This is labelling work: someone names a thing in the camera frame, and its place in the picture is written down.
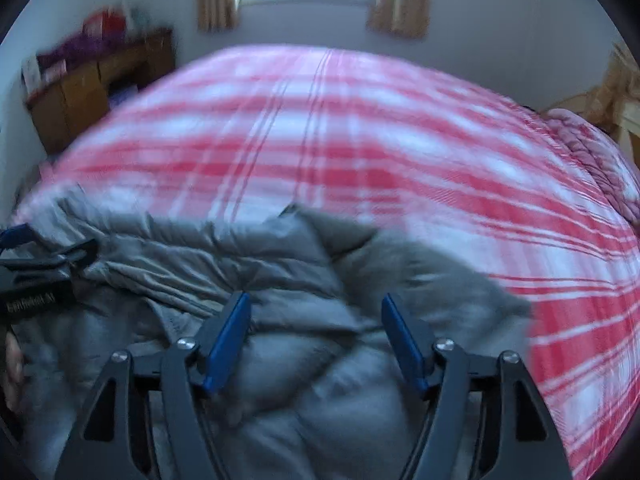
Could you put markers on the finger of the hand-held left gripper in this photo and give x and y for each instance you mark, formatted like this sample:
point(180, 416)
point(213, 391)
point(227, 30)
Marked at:
point(75, 255)
point(15, 236)

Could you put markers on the brown wooden desk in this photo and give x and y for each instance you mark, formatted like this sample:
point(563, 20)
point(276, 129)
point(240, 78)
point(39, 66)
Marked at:
point(85, 95)

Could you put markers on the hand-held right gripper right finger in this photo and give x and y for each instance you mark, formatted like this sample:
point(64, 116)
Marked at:
point(402, 345)

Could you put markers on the light wooden headboard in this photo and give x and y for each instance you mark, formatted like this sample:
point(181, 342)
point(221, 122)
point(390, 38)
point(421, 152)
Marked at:
point(631, 120)

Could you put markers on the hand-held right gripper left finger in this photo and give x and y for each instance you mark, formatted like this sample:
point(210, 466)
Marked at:
point(227, 340)

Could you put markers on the grey puffer jacket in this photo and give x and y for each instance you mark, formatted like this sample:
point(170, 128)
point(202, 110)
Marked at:
point(300, 385)

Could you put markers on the person's left hand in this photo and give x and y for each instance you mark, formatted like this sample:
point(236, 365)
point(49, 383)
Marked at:
point(12, 360)

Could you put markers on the folded pink quilt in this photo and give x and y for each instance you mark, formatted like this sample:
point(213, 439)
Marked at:
point(595, 160)

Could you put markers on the white upright box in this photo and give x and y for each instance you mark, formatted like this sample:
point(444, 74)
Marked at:
point(31, 75)

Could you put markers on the lilac box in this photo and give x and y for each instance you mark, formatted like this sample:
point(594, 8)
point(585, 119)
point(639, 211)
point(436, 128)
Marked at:
point(122, 95)

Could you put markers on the bed with red plaid sheet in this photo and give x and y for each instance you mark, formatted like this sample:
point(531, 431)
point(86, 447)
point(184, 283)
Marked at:
point(350, 135)

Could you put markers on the red cardboard box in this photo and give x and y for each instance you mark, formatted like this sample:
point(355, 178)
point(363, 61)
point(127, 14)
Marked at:
point(105, 22)

